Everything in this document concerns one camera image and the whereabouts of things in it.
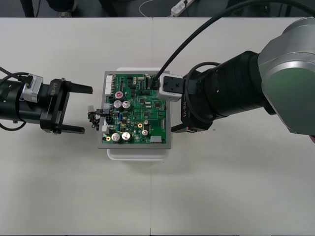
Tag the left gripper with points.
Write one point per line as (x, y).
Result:
(55, 98)

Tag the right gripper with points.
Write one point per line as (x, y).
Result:
(184, 115)

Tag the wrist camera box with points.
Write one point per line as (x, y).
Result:
(32, 89)
(169, 94)

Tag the white power strip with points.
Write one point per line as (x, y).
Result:
(178, 8)

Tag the green circuit board grey frame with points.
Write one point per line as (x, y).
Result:
(137, 118)

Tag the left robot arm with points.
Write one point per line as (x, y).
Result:
(12, 108)

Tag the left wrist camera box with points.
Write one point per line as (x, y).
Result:
(32, 89)

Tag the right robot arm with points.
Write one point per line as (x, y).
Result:
(246, 86)

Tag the person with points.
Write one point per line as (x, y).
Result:
(61, 5)

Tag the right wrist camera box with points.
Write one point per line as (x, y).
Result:
(169, 94)

